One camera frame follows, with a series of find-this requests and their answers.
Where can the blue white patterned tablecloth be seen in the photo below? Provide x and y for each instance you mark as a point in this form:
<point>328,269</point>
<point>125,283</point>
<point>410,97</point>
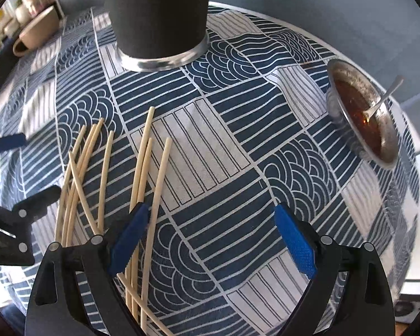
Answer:
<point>231,129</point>

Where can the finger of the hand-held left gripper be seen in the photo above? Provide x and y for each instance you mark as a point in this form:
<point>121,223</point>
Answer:
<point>17,224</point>
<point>8,142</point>

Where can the black cup with metal rim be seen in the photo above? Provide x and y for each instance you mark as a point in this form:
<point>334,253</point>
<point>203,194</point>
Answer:
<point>154,17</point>

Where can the metal spoon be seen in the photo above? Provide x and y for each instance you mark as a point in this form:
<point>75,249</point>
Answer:
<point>385,98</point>

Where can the beige mug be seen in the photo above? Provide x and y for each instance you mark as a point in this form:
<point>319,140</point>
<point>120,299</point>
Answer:
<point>38,29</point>

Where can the pink stacked jars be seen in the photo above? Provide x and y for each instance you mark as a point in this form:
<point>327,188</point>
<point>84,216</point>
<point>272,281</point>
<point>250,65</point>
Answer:
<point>29,1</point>

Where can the metal bowl with brown sauce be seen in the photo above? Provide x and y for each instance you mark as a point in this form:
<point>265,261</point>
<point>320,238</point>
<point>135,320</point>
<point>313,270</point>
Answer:
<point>353,101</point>

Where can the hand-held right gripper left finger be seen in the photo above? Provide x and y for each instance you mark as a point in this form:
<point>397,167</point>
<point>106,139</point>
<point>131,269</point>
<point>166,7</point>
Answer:
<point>129,238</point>

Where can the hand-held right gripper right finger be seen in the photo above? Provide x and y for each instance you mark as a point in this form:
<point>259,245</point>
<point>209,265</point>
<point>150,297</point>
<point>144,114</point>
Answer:
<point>295,241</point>

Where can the bunch of bamboo chopsticks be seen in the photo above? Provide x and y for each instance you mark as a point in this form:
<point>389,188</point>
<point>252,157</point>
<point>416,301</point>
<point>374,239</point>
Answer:
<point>145,147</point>

